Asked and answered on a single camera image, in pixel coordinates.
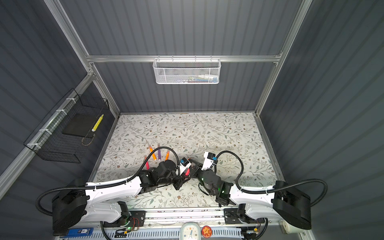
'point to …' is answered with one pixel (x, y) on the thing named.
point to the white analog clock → (190, 231)
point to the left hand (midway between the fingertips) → (190, 175)
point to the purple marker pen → (159, 154)
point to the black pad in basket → (81, 125)
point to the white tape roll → (286, 228)
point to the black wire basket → (64, 134)
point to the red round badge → (206, 231)
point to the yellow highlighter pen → (97, 123)
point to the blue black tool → (79, 231)
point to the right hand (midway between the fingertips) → (188, 163)
